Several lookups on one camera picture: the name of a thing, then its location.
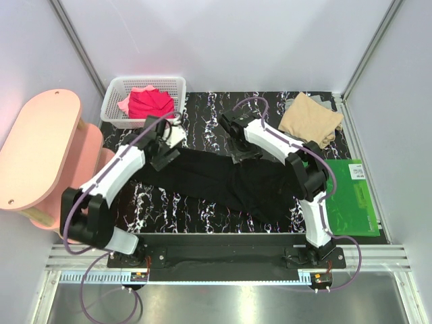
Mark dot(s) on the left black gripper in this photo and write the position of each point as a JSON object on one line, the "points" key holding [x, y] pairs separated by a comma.
{"points": [[158, 162]]}

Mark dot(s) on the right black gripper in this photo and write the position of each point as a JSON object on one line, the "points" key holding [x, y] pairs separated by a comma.
{"points": [[255, 152]]}

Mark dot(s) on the black daisy t-shirt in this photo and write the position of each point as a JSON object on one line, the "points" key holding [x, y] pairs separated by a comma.
{"points": [[258, 187]]}

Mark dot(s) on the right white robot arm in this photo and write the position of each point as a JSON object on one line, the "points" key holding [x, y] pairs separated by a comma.
{"points": [[249, 135]]}

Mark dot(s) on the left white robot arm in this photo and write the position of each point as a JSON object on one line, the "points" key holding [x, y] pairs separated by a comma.
{"points": [[86, 211]]}

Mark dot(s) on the red t-shirt in basket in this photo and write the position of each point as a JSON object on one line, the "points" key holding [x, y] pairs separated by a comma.
{"points": [[153, 103]]}

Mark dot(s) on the black marble table mat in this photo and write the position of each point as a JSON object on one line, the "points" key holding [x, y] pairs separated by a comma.
{"points": [[146, 209]]}

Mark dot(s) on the pink t-shirt in basket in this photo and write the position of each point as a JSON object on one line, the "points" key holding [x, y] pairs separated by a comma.
{"points": [[124, 104]]}

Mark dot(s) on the white plastic basket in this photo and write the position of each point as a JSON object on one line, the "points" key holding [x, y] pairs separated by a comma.
{"points": [[120, 87]]}

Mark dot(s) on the beige folded t-shirt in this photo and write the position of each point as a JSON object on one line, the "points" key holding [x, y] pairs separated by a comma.
{"points": [[307, 120]]}

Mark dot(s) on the pink tiered shelf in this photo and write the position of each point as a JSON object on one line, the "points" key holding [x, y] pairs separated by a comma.
{"points": [[49, 149]]}

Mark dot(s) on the green cutting mat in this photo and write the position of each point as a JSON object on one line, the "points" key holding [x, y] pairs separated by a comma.
{"points": [[350, 210]]}

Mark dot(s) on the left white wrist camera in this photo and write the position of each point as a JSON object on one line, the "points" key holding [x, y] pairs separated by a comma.
{"points": [[174, 134]]}

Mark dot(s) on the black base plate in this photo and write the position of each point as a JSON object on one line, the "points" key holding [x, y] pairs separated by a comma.
{"points": [[195, 258]]}

